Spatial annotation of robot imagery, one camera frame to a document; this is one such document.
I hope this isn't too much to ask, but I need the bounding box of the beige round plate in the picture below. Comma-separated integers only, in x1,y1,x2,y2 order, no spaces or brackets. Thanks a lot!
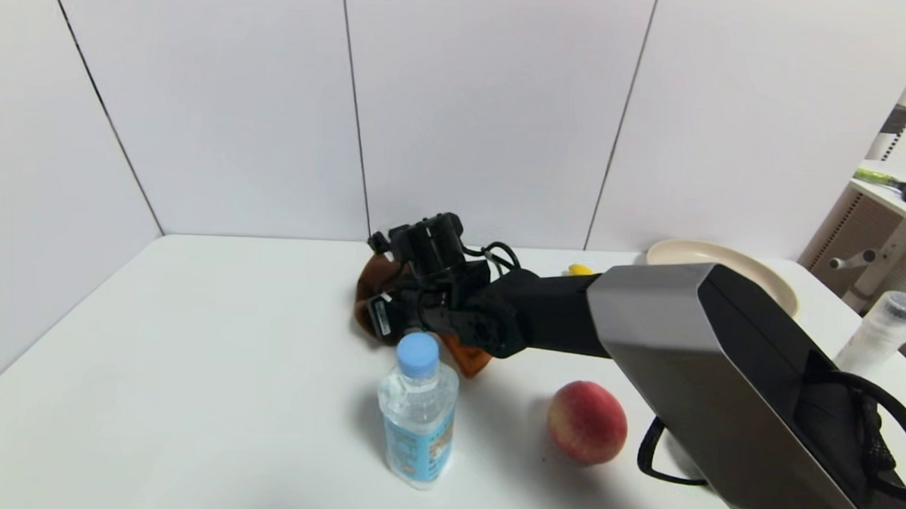
644,239,802,319

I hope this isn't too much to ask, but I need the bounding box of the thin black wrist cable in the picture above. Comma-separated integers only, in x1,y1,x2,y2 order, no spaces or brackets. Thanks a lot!
460,239,523,279

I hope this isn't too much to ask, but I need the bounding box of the green handle tool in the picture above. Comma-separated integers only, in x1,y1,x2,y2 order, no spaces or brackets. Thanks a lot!
853,168,903,188

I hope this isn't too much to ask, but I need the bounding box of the clear water bottle blue cap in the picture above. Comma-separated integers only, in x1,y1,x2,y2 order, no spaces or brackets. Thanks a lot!
374,331,462,492

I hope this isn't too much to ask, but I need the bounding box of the white spray bottle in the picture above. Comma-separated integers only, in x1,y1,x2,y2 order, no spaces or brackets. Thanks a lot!
833,289,906,376

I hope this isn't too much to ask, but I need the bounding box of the brown chocolate bread roll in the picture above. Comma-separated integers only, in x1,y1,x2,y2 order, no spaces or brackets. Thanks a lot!
353,253,416,346

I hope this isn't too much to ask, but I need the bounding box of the white desk frame with knob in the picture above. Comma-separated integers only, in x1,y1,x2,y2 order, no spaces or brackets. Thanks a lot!
796,180,906,316

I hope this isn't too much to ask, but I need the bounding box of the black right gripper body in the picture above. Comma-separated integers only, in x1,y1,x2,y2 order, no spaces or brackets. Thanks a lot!
365,291,421,346

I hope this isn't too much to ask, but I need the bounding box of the red pink peach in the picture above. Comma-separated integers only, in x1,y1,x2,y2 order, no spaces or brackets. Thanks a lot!
545,379,630,468

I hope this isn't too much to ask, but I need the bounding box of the white desk top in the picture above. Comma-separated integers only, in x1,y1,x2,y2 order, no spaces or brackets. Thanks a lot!
850,159,906,235

